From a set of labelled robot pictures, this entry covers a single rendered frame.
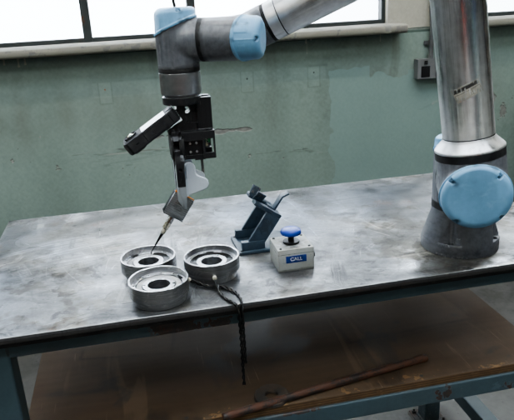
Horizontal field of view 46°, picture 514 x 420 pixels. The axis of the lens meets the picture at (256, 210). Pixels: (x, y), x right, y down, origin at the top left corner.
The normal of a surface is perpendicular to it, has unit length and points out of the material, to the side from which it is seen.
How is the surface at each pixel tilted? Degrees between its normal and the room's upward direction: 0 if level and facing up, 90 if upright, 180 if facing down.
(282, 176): 90
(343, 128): 90
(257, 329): 0
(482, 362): 0
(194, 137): 90
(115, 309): 0
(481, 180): 97
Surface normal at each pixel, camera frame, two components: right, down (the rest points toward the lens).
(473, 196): -0.18, 0.46
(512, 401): -0.05, -0.94
